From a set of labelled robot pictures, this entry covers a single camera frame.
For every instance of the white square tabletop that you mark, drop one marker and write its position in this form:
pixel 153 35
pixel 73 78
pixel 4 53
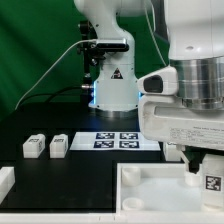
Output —
pixel 161 187

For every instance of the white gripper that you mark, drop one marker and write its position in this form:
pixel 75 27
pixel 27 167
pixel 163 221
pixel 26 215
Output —
pixel 164 119

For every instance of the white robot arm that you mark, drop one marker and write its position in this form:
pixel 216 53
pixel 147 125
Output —
pixel 182 103

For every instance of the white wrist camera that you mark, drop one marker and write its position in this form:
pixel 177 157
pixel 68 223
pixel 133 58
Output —
pixel 161 82

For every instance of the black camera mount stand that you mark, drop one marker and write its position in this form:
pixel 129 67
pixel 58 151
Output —
pixel 94 52

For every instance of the white left obstacle block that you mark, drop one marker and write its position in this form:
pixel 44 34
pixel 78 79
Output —
pixel 7 180

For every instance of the white tag sheet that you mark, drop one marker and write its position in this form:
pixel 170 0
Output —
pixel 130 141

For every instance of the white front edge rail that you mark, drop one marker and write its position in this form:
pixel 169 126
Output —
pixel 184 218

